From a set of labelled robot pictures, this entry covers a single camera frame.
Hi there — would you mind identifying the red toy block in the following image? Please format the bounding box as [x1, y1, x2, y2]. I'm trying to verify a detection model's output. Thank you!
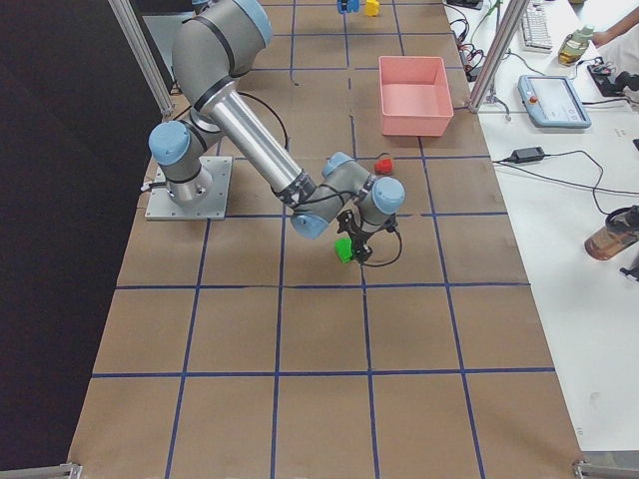
[373, 157, 394, 176]

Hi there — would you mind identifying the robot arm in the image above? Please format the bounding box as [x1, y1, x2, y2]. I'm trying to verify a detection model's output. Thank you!
[149, 1, 405, 266]

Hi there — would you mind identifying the teach pendant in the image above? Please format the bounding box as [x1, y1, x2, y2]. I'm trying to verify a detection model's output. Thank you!
[517, 75, 591, 130]

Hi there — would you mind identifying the yellow toy block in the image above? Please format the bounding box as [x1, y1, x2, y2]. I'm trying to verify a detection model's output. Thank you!
[364, 0, 380, 17]

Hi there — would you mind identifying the aluminium frame post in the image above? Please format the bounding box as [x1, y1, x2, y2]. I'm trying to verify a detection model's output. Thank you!
[467, 0, 528, 113]

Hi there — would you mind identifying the pink plastic box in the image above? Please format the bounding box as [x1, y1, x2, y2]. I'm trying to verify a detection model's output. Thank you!
[378, 56, 453, 137]

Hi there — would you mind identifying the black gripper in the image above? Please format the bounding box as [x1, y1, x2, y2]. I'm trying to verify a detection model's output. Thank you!
[336, 210, 372, 263]

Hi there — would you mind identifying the black power adapter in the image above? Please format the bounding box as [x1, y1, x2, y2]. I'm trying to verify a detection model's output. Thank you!
[508, 147, 546, 164]

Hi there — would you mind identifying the white keyboard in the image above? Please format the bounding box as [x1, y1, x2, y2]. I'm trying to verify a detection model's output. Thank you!
[519, 1, 553, 54]

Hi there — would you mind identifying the blue toy block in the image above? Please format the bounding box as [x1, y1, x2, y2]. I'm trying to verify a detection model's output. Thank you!
[335, 0, 359, 14]

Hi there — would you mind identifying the amber drink bottle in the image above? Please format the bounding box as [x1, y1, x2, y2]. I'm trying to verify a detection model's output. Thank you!
[584, 205, 638, 260]

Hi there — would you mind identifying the green toy block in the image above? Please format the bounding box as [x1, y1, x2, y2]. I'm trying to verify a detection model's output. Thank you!
[333, 238, 353, 263]

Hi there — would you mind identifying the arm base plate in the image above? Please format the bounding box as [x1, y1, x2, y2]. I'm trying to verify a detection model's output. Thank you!
[145, 156, 233, 221]

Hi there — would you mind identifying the person hand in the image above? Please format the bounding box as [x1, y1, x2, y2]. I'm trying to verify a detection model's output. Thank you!
[592, 30, 615, 47]

